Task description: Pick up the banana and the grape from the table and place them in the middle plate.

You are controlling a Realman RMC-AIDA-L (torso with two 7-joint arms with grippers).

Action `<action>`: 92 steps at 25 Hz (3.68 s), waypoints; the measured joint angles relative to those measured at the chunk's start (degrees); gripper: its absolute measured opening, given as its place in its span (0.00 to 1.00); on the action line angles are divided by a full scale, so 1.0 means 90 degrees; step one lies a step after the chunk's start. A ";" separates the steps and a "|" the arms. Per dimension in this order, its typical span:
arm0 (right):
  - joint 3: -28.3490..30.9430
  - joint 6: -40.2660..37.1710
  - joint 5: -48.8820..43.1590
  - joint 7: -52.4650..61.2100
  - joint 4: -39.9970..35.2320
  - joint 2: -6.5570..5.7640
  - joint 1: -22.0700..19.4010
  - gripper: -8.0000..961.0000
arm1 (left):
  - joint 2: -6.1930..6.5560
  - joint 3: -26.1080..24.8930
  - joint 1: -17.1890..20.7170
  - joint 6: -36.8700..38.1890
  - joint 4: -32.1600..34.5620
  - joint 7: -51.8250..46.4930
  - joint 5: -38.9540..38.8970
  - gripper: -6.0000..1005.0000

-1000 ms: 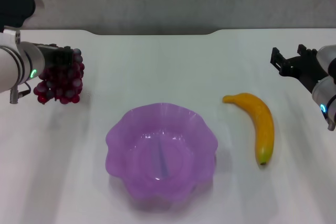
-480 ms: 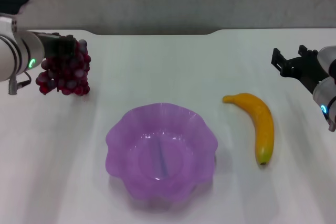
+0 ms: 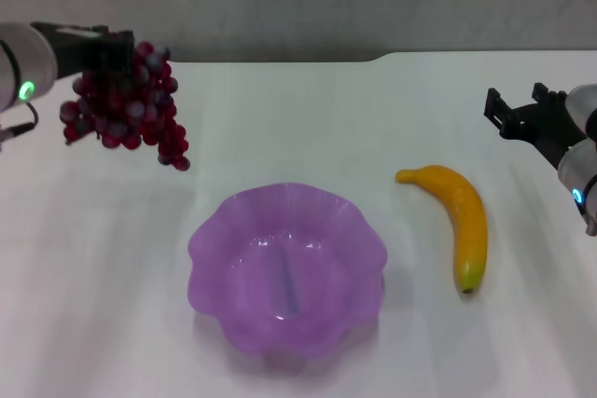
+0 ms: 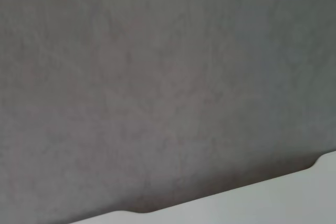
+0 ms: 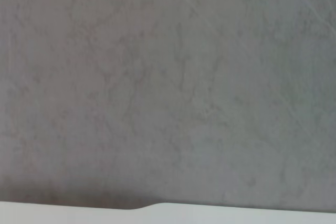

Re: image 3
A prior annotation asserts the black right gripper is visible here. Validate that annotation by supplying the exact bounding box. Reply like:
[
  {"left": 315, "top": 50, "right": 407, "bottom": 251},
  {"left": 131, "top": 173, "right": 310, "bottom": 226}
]
[{"left": 483, "top": 82, "right": 588, "bottom": 171}]

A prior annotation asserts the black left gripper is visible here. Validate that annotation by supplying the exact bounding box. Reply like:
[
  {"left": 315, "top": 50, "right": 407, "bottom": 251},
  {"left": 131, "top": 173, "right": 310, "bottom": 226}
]
[{"left": 29, "top": 21, "right": 136, "bottom": 81}]

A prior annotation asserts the red grape bunch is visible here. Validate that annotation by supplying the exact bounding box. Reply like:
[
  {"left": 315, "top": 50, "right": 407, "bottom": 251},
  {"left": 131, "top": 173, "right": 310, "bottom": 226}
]
[{"left": 59, "top": 40, "right": 192, "bottom": 172}]

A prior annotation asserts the yellow banana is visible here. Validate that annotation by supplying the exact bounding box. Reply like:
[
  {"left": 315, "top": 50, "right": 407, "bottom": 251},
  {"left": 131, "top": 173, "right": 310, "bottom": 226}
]
[{"left": 395, "top": 164, "right": 489, "bottom": 295}]

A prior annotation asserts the purple scalloped plastic bowl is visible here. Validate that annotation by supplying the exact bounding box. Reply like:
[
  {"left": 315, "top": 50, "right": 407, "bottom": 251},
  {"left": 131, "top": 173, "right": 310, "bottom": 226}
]
[{"left": 187, "top": 182, "right": 389, "bottom": 365}]

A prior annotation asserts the silver cable plug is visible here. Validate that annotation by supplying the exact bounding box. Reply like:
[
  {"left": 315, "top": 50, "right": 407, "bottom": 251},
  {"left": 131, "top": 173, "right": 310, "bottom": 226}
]
[{"left": 0, "top": 100, "right": 40, "bottom": 143}]

